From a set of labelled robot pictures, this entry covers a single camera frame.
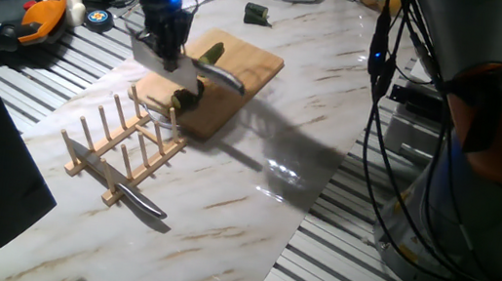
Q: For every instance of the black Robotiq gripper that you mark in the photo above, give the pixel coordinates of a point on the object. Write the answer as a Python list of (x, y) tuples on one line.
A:
[(165, 15)]

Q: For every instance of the long cucumber piece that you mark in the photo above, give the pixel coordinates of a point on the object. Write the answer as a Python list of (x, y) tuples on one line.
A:
[(212, 52)]

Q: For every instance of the cut cucumber segment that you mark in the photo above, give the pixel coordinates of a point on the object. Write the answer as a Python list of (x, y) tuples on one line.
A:
[(190, 98)]

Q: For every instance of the dark green cucumber end chunk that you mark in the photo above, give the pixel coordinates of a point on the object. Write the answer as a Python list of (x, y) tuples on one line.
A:
[(255, 13)]

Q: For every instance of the round black blue disc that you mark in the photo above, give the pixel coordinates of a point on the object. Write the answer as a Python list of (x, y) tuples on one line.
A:
[(98, 19)]

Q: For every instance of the white rounded object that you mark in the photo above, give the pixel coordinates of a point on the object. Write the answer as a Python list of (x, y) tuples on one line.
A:
[(75, 7)]

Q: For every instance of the wooden peg knife rack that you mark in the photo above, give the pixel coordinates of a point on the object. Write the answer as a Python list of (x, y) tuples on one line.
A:
[(148, 168)]

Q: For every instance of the pointed steel kitchen knife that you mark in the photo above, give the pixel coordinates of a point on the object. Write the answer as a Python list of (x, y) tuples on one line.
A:
[(126, 187)]

